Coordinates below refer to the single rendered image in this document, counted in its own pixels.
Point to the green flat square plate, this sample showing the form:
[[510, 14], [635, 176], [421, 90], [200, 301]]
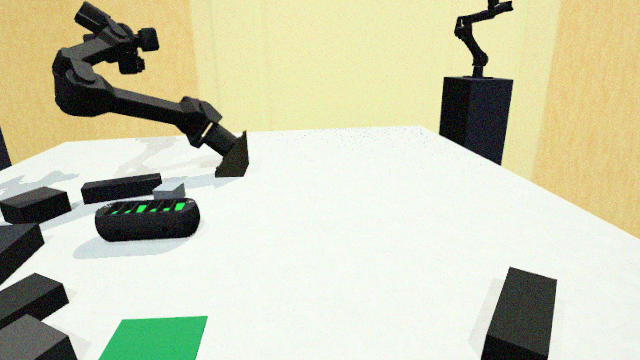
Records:
[[175, 338]]

